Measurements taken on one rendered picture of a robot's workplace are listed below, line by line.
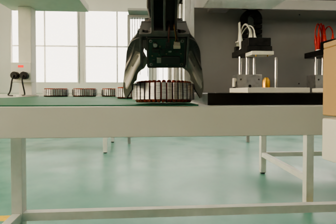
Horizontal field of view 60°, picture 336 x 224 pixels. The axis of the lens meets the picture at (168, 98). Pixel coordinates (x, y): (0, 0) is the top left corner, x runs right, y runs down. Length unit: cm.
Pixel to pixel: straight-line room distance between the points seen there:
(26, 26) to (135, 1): 603
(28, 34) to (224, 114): 120
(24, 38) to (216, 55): 92
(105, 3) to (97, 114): 706
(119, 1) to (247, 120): 707
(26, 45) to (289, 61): 115
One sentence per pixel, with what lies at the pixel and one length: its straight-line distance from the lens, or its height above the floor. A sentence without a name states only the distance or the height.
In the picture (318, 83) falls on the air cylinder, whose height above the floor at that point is 80.
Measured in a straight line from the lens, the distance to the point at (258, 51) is 82.
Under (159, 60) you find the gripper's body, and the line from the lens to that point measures 43.
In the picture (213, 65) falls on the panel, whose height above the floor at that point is 86.
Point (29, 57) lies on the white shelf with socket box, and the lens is 152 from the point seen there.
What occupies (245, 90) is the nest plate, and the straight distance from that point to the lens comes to 71.
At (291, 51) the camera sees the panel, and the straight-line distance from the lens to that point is 111.
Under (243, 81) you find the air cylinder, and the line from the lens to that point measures 90.
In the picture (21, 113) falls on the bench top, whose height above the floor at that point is 74.
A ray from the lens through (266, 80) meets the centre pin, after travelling 79.
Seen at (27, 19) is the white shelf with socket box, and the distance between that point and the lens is 155.
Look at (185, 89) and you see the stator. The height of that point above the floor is 78.
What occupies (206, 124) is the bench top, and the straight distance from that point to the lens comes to 49.
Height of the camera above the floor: 77
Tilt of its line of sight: 1 degrees down
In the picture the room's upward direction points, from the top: straight up
